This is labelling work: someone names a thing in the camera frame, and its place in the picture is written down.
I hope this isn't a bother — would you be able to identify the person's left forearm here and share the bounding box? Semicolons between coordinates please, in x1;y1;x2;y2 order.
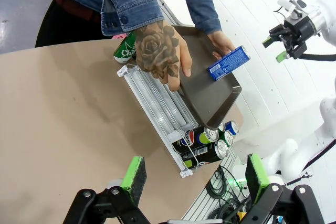
175;0;223;35

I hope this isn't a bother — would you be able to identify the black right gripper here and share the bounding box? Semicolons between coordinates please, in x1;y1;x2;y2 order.
262;15;319;63

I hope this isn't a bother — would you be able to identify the person's left hand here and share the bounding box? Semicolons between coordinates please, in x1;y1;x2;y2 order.
207;30;236;61

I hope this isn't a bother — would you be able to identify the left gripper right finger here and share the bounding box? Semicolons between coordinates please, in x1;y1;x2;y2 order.
241;153;326;224

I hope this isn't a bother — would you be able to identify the white can dispenser rack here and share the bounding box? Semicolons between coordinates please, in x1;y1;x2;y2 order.
117;63;201;179

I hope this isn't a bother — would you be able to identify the person's right forearm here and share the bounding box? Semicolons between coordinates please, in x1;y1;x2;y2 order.
101;0;166;37

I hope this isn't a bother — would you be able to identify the person's tattooed right hand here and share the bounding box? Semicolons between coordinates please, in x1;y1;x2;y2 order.
135;19;193;92

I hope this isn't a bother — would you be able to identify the black Pepsi lime can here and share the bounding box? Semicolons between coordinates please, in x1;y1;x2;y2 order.
181;139;228;169
172;126;220;152

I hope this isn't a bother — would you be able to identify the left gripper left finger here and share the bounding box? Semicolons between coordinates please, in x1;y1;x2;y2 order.
62;155;155;224

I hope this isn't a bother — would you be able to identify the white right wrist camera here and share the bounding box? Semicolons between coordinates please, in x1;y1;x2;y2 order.
277;0;307;20

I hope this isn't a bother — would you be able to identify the black cable bundle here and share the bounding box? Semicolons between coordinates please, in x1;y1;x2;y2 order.
206;166;253;224

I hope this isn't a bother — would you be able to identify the right arm black cable sleeve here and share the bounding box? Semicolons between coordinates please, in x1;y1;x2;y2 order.
299;52;336;62

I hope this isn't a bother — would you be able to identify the dark brown serving tray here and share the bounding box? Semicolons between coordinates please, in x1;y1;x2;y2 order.
170;26;243;131

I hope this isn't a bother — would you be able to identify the blue Pocari Sweat can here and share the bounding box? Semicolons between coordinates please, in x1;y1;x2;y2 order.
208;46;251;81
224;120;240;136

